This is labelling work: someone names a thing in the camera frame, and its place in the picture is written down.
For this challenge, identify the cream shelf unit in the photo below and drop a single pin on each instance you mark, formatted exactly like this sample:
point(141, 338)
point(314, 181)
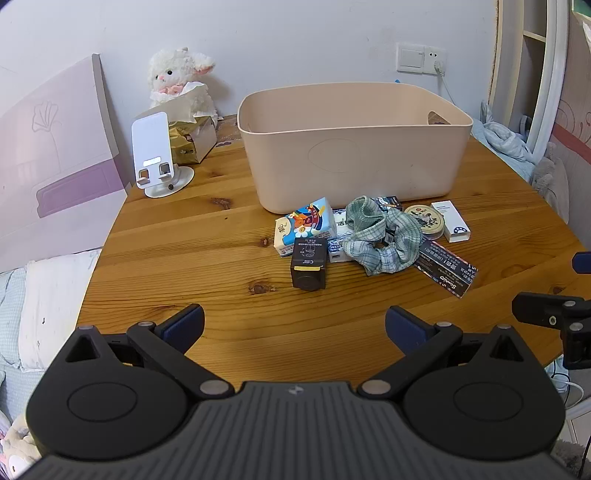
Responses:
point(508, 55)

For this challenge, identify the white wall socket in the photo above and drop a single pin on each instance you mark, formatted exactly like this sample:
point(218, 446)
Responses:
point(436, 54)

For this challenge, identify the white wall switch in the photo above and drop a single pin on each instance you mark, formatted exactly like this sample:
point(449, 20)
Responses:
point(410, 57)

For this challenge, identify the pale plush toy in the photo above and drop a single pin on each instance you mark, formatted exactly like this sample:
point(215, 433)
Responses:
point(14, 447)

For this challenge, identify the blue and white packet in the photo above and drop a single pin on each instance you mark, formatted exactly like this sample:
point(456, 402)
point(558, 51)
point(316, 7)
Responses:
point(340, 224)

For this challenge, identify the light blue blanket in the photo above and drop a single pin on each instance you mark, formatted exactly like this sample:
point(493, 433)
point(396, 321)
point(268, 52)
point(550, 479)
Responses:
point(505, 138)

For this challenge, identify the green plaid scrunchie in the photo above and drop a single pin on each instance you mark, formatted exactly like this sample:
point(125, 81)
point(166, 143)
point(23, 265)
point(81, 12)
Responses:
point(369, 217)

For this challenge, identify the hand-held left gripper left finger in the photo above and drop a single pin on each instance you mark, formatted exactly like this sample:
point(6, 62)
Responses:
point(187, 323)

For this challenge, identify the brown floral table runner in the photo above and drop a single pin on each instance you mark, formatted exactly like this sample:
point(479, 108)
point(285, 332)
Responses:
point(228, 131)

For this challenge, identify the small black box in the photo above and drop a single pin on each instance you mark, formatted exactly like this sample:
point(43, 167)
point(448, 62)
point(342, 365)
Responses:
point(309, 263)

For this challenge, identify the white pillow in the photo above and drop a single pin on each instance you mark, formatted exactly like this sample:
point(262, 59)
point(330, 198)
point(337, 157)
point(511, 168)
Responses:
point(55, 304)

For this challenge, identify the white phone stand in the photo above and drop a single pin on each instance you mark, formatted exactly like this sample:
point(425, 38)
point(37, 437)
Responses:
point(150, 134)

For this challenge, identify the light blue checked bedsheet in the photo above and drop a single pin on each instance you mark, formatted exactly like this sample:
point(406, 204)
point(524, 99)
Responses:
point(11, 323)

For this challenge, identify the pink and purple board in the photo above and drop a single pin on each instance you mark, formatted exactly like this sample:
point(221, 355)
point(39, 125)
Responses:
point(55, 161)

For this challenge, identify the dark cartoon printed box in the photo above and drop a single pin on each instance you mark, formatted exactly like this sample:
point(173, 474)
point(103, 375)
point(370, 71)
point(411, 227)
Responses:
point(388, 201)

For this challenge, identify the white plush lamb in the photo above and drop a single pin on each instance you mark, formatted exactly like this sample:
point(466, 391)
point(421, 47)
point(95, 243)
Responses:
point(180, 69)

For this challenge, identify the beige plastic storage bin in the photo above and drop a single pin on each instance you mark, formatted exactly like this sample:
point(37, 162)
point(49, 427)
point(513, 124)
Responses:
point(346, 152)

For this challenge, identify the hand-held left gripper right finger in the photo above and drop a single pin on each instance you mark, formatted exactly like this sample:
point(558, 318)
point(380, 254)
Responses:
point(401, 325)

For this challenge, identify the white arched frame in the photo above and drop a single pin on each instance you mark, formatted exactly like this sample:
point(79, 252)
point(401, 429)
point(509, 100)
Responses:
point(551, 69)

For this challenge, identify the grey plush cloth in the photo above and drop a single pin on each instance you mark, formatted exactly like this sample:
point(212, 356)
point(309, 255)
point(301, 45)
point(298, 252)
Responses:
point(551, 184)

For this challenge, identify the round tin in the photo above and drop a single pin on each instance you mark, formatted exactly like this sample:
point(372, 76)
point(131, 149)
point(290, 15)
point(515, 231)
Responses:
point(425, 219)

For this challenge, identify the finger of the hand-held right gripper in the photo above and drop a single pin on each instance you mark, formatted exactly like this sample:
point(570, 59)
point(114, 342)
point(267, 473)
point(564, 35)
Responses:
point(582, 263)
point(549, 311)

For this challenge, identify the gold tissue box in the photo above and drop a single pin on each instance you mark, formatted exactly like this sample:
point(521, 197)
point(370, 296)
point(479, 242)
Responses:
point(196, 143)

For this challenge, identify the small white box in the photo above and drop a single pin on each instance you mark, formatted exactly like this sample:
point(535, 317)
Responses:
point(451, 222)

